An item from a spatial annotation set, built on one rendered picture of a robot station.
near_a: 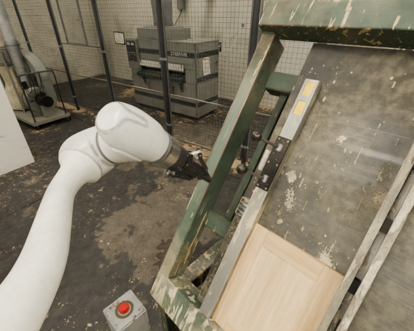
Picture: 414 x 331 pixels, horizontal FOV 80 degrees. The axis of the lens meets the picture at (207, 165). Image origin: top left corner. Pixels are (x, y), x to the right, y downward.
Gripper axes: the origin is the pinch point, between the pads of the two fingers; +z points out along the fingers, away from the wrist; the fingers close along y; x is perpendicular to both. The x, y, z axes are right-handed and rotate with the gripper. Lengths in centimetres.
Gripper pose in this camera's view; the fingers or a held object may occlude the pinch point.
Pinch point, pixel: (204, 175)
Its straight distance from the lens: 83.9
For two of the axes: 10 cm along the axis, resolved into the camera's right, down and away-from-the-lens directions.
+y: -8.0, 5.4, 2.4
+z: 4.7, 3.3, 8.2
